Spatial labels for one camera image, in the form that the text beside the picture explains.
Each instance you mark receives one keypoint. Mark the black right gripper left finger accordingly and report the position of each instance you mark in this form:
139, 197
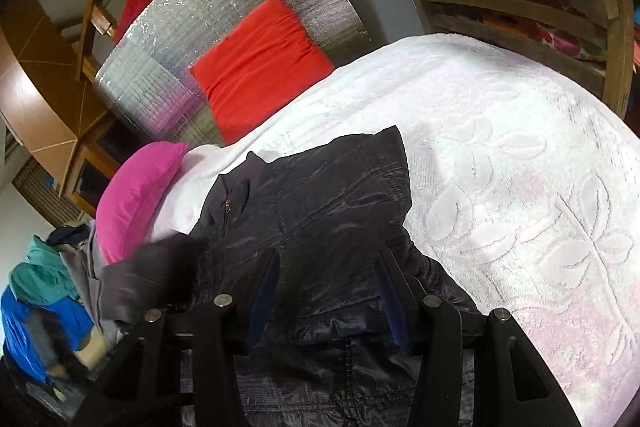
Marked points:
230, 327

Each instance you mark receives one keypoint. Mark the red pillow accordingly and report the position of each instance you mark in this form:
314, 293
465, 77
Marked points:
262, 65

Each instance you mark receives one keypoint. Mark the grey garment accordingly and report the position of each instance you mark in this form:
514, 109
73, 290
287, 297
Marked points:
85, 264

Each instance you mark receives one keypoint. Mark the white embossed bed blanket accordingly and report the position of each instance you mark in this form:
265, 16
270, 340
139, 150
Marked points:
525, 187

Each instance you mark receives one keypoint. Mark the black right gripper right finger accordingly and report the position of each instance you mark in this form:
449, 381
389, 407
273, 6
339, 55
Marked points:
425, 326

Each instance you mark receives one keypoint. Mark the magenta pillow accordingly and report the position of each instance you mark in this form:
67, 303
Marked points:
129, 202

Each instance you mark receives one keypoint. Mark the teal garment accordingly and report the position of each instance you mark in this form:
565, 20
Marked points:
42, 279

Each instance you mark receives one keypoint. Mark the silver foil insulation panel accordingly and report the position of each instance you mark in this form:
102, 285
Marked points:
147, 75

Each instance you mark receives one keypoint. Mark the blue garment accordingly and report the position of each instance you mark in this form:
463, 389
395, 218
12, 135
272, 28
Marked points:
24, 332

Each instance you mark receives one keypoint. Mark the black quilted jacket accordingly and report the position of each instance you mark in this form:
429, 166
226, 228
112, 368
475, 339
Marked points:
327, 356

